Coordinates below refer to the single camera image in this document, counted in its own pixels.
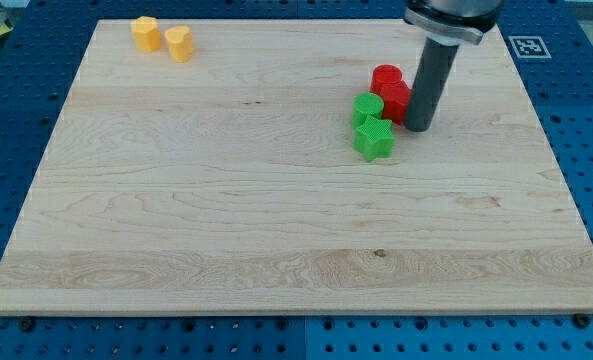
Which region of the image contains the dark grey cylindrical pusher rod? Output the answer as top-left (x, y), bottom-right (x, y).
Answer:
top-left (404, 38), bottom-right (459, 132)

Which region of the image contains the red cylinder block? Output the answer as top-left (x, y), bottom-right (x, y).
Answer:
top-left (370, 64), bottom-right (403, 94)

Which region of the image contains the red angular block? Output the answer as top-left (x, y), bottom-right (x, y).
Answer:
top-left (380, 81), bottom-right (411, 125)

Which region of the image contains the green cylinder block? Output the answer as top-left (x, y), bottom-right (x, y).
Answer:
top-left (350, 92), bottom-right (384, 128)

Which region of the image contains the green star block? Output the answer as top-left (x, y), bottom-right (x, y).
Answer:
top-left (353, 115), bottom-right (395, 162)

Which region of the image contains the white fiducial marker tag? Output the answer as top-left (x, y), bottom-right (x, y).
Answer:
top-left (509, 35), bottom-right (551, 59)

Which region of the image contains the light wooden board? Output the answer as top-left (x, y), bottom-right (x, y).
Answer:
top-left (0, 20), bottom-right (593, 317)

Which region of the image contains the yellow heart block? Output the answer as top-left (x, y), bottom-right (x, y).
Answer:
top-left (164, 26), bottom-right (194, 63)

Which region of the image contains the yellow hexagon block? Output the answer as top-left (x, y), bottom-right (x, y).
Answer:
top-left (130, 16), bottom-right (162, 53)

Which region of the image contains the black screw right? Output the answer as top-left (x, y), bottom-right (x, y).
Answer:
top-left (572, 313), bottom-right (592, 329)

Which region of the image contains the black screw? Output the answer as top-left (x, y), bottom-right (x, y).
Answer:
top-left (18, 316), bottom-right (36, 333)
top-left (572, 313), bottom-right (592, 329)

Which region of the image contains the black screw left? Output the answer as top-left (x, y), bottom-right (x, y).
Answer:
top-left (18, 316), bottom-right (36, 333)

